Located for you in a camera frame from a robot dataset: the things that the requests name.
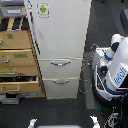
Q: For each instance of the white fridge top door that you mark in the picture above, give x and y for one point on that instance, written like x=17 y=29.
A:
x=63 y=33

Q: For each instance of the upper white fridge drawer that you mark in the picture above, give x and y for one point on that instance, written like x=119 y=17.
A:
x=60 y=68

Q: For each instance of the white fridge drawer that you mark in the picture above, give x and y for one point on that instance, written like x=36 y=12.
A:
x=60 y=68
x=61 y=88

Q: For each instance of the lower white fridge drawer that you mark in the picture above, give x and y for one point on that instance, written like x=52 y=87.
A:
x=61 y=88

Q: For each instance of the white refrigerator body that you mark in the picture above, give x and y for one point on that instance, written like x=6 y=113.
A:
x=59 y=29

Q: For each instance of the wooden drawer cabinet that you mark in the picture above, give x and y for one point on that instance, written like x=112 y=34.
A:
x=19 y=69

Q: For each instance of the green android sticker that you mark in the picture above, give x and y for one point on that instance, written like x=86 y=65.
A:
x=43 y=10

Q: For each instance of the grey box on cabinet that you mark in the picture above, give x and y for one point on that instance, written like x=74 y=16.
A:
x=13 y=11

